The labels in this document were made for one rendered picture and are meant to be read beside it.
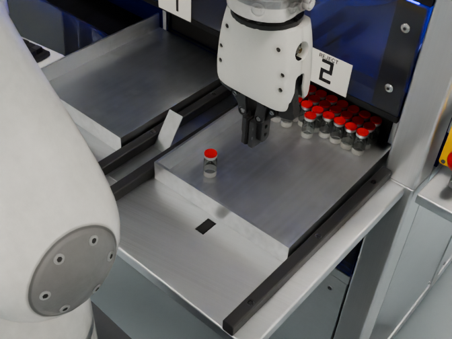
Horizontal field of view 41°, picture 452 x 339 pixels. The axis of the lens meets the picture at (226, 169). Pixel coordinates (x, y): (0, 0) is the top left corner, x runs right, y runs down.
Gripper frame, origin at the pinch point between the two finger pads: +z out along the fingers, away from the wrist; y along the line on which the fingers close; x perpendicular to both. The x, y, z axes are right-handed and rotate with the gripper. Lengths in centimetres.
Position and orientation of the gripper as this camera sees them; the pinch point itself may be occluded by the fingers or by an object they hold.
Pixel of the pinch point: (255, 127)
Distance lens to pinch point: 71.8
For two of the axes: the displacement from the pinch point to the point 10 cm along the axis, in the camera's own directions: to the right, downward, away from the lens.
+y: -7.6, -4.7, 4.6
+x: -6.5, 4.9, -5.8
